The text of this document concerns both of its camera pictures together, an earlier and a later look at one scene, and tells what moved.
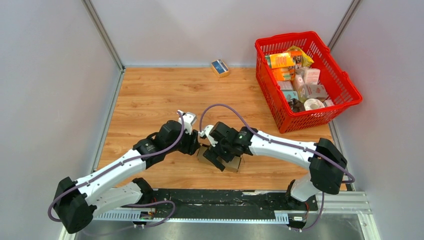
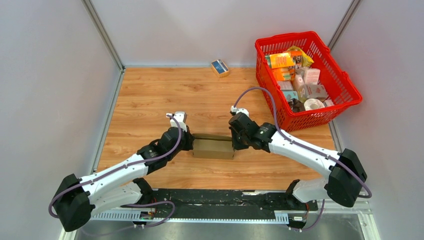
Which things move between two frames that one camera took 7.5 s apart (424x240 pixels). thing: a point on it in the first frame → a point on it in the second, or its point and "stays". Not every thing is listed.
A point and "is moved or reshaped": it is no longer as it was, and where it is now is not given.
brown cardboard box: x=233 y=165 is moved or reshaped
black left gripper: x=193 y=143 stays
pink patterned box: x=316 y=91 stays
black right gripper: x=212 y=155 → x=237 y=146
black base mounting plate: x=259 y=202 stays
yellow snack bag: x=307 y=61 stays
